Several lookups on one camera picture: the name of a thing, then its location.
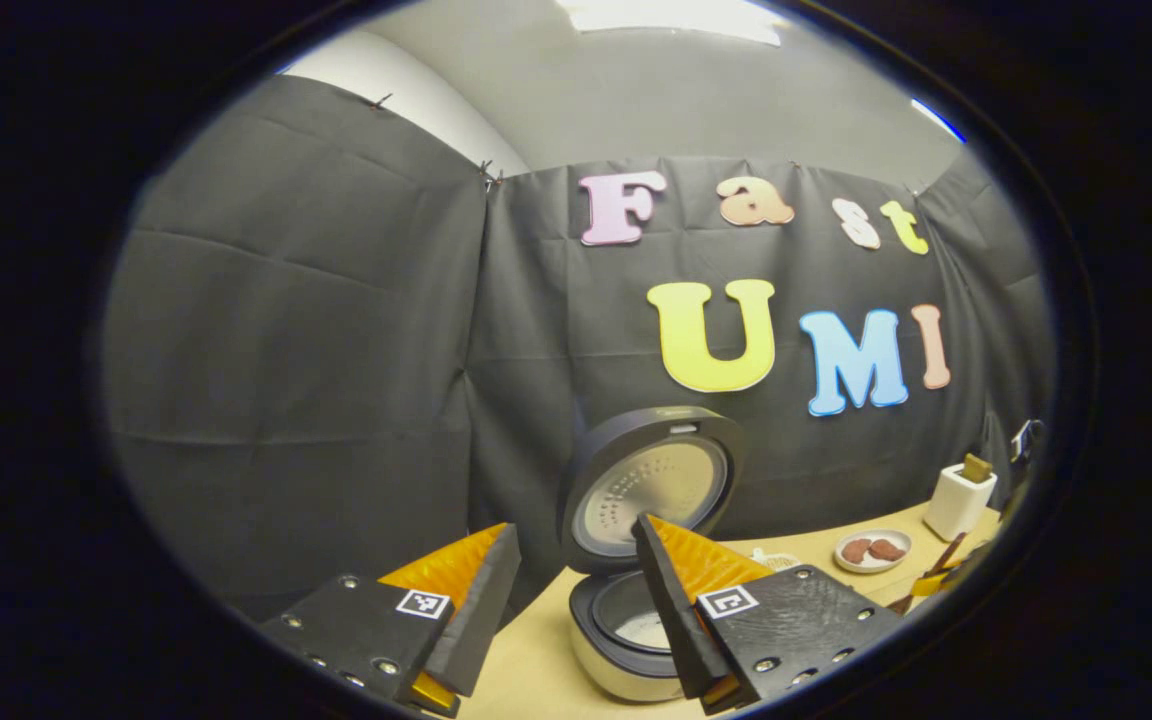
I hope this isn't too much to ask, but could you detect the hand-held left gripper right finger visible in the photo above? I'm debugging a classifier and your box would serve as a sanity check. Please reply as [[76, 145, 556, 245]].
[[633, 513, 902, 715]]

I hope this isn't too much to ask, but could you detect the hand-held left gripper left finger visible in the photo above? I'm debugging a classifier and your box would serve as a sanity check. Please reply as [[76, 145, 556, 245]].
[[258, 522, 522, 719]]

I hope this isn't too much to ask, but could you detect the white chopstick holder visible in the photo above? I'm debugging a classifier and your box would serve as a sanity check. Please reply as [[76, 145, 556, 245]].
[[924, 462, 999, 543]]

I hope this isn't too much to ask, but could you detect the grey rice cooker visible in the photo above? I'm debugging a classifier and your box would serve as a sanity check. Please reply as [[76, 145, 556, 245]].
[[558, 405, 745, 703]]

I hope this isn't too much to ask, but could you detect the round white plate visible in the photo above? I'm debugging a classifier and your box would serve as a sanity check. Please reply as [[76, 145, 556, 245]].
[[834, 528, 912, 574]]

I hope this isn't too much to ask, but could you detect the black backdrop cloth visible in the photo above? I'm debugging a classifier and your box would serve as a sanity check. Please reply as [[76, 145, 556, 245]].
[[101, 75, 1057, 621]]

